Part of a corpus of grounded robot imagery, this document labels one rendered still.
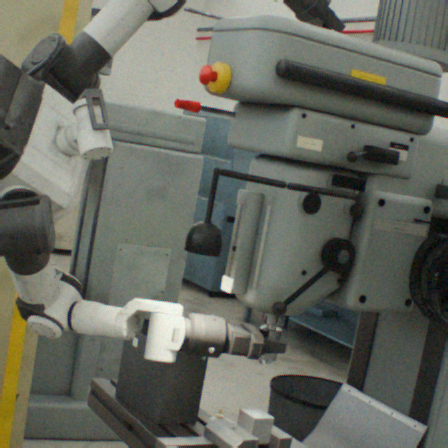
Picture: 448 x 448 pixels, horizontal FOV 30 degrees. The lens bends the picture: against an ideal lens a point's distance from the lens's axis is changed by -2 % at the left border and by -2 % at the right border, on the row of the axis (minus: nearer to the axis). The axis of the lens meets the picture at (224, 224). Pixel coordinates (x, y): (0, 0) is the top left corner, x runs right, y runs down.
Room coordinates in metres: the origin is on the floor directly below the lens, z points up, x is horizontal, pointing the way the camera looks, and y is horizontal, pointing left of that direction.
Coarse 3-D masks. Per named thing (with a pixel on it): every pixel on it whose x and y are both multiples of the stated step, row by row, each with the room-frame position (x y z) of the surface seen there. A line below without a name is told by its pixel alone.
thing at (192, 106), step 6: (180, 102) 1.72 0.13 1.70; (186, 102) 1.73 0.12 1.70; (192, 102) 1.74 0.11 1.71; (198, 102) 1.75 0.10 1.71; (180, 108) 1.73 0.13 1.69; (186, 108) 1.73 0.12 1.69; (192, 108) 1.74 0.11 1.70; (198, 108) 1.74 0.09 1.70; (204, 108) 1.76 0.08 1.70; (210, 108) 1.76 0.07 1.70; (216, 108) 1.77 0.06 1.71; (222, 114) 1.78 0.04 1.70; (228, 114) 1.79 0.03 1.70; (234, 114) 1.79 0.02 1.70
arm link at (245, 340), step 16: (208, 320) 1.71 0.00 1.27; (224, 320) 1.73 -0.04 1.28; (208, 336) 1.69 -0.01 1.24; (224, 336) 1.71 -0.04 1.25; (240, 336) 1.71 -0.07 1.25; (256, 336) 1.72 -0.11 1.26; (208, 352) 1.70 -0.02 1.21; (224, 352) 1.73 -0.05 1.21; (240, 352) 1.72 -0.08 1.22; (256, 352) 1.71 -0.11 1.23
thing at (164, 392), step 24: (144, 336) 2.10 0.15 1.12; (144, 360) 2.07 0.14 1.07; (192, 360) 2.03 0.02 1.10; (120, 384) 2.15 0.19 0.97; (144, 384) 2.06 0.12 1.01; (168, 384) 2.00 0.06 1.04; (192, 384) 2.04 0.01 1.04; (144, 408) 2.04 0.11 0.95; (168, 408) 2.00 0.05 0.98; (192, 408) 2.05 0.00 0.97
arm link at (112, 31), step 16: (112, 0) 1.88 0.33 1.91; (128, 0) 1.86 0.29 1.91; (144, 0) 1.87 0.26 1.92; (96, 16) 1.88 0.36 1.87; (112, 16) 1.86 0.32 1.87; (128, 16) 1.86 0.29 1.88; (144, 16) 1.88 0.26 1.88; (160, 16) 1.92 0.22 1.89; (96, 32) 1.85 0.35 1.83; (112, 32) 1.86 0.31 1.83; (128, 32) 1.88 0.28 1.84; (112, 48) 1.87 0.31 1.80
